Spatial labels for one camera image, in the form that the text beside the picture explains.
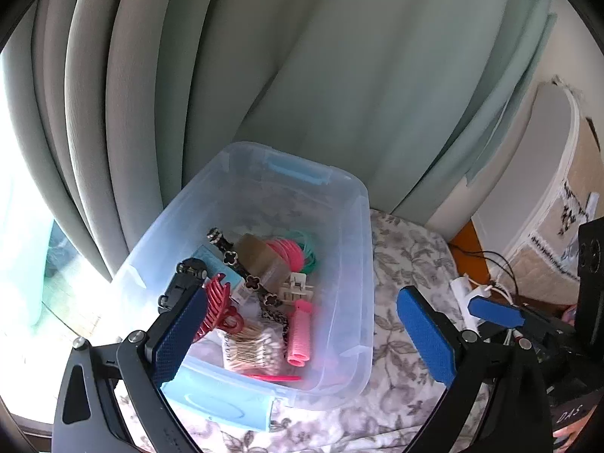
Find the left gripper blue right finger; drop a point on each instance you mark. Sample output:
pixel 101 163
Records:
pixel 433 335

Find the green curtain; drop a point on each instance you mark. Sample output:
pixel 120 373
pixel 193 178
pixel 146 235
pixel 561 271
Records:
pixel 117 104

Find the brown packing tape roll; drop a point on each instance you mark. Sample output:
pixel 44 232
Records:
pixel 259 260

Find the cotton swabs bag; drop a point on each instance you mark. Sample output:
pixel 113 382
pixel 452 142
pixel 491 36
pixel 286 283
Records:
pixel 257 348

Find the pink hair roller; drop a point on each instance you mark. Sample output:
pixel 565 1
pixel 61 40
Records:
pixel 300 332

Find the white power strip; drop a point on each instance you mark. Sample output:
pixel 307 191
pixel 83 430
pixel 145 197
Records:
pixel 464 293

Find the beige hair claw clip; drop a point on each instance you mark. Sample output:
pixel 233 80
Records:
pixel 295 288

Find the clear plastic storage bin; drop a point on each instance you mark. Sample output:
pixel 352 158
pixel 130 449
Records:
pixel 285 232

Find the pink round hand mirror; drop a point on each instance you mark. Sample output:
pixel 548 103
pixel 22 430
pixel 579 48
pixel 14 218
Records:
pixel 278 378

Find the teal thin bangles bundle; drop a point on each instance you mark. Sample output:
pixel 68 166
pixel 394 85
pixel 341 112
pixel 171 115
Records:
pixel 305 242

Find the black toy car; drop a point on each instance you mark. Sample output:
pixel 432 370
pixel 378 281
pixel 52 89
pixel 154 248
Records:
pixel 189 273

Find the red hair claw clip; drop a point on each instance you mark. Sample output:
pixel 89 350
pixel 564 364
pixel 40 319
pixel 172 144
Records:
pixel 221 312

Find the cardboard box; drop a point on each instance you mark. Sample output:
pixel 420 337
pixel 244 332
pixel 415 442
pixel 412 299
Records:
pixel 546 263

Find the black clover headband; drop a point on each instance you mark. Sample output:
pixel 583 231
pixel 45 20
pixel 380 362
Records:
pixel 269 303

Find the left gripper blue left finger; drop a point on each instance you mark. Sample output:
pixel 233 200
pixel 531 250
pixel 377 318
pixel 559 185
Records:
pixel 171 335

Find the floral white blanket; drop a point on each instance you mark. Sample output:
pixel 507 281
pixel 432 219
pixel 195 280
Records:
pixel 400 393

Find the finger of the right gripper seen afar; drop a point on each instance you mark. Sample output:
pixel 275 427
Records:
pixel 503 315

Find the pink bangles stack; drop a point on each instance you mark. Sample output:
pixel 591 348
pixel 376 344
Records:
pixel 289 251

